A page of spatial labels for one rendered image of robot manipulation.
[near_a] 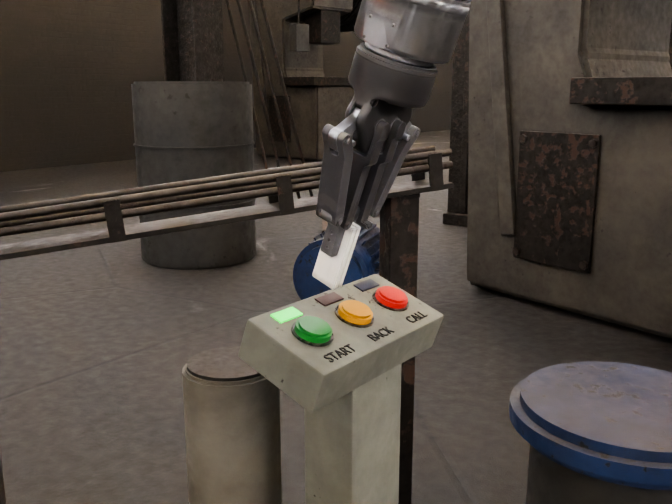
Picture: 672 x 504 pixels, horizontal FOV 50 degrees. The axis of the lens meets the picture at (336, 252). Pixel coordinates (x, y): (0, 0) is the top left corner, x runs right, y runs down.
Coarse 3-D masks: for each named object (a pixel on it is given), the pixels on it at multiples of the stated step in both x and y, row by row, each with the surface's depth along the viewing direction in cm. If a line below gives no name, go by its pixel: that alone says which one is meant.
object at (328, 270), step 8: (352, 232) 69; (344, 240) 70; (352, 240) 70; (320, 248) 72; (344, 248) 70; (320, 256) 72; (328, 256) 72; (336, 256) 71; (344, 256) 70; (320, 264) 72; (328, 264) 72; (336, 264) 71; (344, 264) 71; (320, 272) 73; (328, 272) 72; (336, 272) 71; (320, 280) 73; (328, 280) 72; (336, 280) 72
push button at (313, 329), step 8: (304, 320) 75; (312, 320) 76; (320, 320) 76; (296, 328) 74; (304, 328) 74; (312, 328) 74; (320, 328) 75; (328, 328) 75; (304, 336) 74; (312, 336) 74; (320, 336) 74; (328, 336) 74
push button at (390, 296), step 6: (378, 288) 87; (384, 288) 87; (390, 288) 88; (396, 288) 88; (378, 294) 86; (384, 294) 86; (390, 294) 86; (396, 294) 87; (402, 294) 87; (378, 300) 86; (384, 300) 85; (390, 300) 85; (396, 300) 85; (402, 300) 86; (390, 306) 85; (396, 306) 85; (402, 306) 86
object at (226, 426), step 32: (224, 352) 92; (192, 384) 85; (224, 384) 84; (256, 384) 85; (192, 416) 87; (224, 416) 85; (256, 416) 86; (192, 448) 88; (224, 448) 86; (256, 448) 87; (192, 480) 89; (224, 480) 87; (256, 480) 88
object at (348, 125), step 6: (354, 108) 63; (354, 114) 63; (348, 120) 62; (354, 120) 62; (336, 126) 62; (342, 126) 62; (348, 126) 62; (354, 126) 63; (330, 132) 62; (336, 132) 61; (348, 132) 62; (330, 138) 62; (336, 138) 61; (330, 144) 63; (336, 144) 62; (354, 144) 63; (336, 150) 63
